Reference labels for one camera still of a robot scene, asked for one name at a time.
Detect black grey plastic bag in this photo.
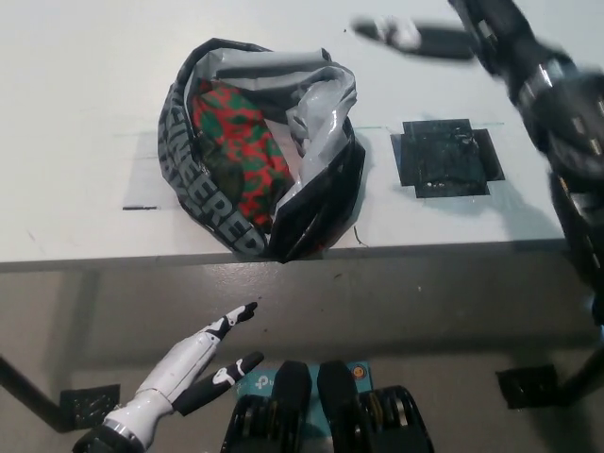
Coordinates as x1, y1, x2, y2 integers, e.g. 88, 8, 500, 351
158, 37, 368, 264

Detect black robot feet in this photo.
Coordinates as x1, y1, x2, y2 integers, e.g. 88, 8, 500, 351
219, 361, 433, 453

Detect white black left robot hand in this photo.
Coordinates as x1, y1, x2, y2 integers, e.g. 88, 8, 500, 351
103, 301, 265, 434

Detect black tape square patch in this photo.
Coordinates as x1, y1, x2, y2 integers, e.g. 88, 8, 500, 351
389, 119, 506, 200

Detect red green coffee bean bag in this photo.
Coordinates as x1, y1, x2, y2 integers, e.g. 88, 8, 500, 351
191, 79, 292, 235

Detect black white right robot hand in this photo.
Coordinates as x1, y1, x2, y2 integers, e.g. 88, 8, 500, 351
351, 0, 567, 103

